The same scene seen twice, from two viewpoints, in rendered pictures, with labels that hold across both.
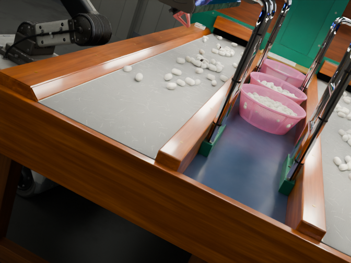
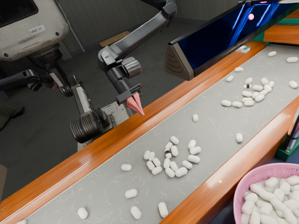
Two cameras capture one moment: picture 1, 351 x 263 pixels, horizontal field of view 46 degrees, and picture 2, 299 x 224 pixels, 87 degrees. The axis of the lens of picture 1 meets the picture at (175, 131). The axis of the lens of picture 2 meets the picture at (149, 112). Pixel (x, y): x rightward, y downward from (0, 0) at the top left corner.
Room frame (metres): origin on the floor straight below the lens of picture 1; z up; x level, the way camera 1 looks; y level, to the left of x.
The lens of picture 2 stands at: (1.61, -0.28, 1.21)
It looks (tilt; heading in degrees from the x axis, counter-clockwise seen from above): 39 degrees down; 61
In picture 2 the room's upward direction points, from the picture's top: 22 degrees counter-clockwise
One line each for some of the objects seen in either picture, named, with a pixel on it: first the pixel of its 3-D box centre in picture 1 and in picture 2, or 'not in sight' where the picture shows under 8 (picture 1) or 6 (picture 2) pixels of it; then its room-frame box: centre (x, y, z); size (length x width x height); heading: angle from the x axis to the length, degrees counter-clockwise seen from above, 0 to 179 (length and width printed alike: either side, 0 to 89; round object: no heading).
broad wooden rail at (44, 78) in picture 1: (148, 60); (132, 143); (1.74, 0.22, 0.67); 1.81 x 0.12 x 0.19; 170
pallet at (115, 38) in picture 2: not in sight; (115, 39); (4.17, 4.71, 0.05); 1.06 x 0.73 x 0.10; 159
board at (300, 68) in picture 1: (287, 62); not in sight; (2.47, -0.45, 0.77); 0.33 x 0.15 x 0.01; 80
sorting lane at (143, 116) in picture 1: (196, 68); (153, 168); (1.71, 0.02, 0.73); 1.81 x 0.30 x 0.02; 170
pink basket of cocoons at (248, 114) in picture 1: (267, 110); not in sight; (1.54, -0.30, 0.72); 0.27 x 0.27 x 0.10
